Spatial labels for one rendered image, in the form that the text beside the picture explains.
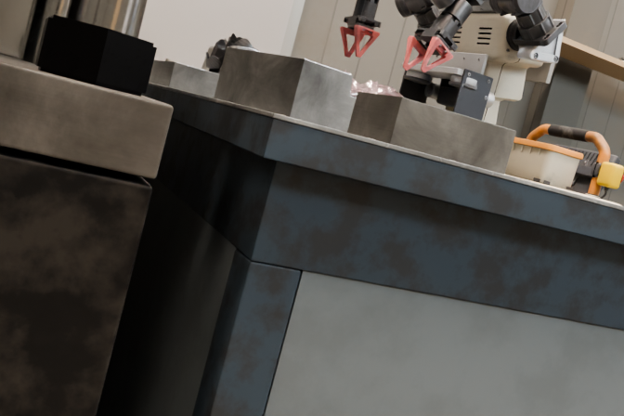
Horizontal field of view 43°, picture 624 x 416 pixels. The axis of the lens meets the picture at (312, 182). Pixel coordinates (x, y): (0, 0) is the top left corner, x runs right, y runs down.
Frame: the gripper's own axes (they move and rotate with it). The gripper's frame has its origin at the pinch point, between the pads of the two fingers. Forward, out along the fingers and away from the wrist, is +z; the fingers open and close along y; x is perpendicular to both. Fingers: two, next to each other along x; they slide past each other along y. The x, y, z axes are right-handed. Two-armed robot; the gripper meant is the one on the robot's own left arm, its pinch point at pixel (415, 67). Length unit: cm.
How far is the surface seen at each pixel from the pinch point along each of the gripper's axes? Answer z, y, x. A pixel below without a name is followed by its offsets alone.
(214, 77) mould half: 31.7, -14.5, -31.4
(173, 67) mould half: 36, -16, -40
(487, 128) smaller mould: 26, 63, -22
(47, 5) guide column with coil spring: 52, 45, -76
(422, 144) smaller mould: 34, 62, -29
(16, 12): 54, 33, -77
